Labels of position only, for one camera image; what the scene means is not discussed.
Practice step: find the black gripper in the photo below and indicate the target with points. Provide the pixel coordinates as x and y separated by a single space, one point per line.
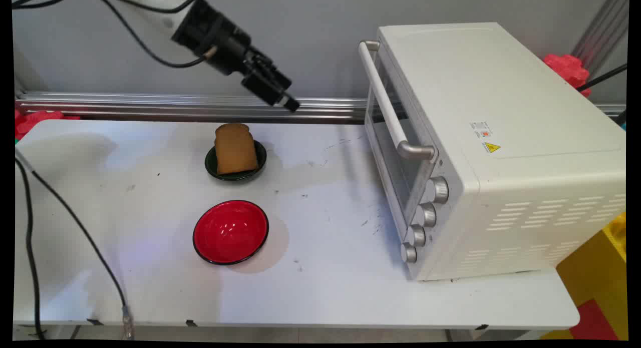
233 50

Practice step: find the white glass oven door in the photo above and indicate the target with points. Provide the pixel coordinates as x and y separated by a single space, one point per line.
385 102

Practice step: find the brown toast slice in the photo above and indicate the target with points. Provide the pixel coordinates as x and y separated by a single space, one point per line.
235 150

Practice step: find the dark green bowl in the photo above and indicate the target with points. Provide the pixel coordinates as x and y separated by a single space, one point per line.
235 177

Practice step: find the red bowl with black rim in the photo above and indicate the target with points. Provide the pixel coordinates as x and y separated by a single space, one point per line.
230 232

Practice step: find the large silver oven knob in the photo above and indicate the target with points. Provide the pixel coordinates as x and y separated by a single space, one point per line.
437 190

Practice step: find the oven warning label sticker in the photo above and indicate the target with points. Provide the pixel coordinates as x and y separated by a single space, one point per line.
486 135

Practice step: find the white toaster oven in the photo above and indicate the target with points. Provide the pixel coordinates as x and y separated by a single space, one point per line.
501 112

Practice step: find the red foam block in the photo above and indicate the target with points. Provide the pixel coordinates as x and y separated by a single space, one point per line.
35 120
568 67

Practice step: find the black rod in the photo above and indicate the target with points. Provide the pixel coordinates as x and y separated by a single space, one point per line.
601 77

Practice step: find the yellow box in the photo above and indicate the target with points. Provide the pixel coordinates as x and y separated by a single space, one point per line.
596 268

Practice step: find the aluminium frame rail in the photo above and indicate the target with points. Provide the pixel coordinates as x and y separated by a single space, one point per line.
150 105

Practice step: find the aluminium frame post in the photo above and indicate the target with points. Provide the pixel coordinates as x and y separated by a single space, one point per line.
603 27

